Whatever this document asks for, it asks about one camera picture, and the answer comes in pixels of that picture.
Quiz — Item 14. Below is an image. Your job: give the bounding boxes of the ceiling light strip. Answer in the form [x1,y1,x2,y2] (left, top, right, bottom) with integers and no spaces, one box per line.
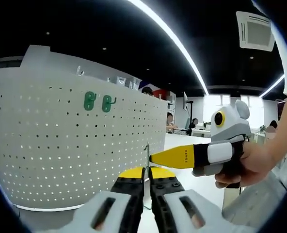
[128,0,210,96]
[259,74,286,99]

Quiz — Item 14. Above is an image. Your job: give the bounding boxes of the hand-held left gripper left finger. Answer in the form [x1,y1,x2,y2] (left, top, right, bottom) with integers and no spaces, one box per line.
[71,166,146,233]

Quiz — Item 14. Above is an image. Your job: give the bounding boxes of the ceiling air conditioner vent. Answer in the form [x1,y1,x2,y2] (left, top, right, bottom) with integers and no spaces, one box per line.
[235,11,276,52]

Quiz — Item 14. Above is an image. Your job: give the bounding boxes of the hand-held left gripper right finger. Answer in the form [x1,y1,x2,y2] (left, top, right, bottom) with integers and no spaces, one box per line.
[147,166,246,233]

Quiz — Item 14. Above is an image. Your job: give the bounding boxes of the white perforated mounting plate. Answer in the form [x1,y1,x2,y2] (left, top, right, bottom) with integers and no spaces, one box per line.
[0,66,169,212]

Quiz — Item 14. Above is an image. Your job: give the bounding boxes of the grey mesh office chair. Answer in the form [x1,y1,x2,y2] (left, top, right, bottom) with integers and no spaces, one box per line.
[222,169,287,230]

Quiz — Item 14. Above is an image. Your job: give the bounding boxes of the person's right hand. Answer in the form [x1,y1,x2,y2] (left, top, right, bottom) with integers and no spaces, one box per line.
[214,142,276,189]

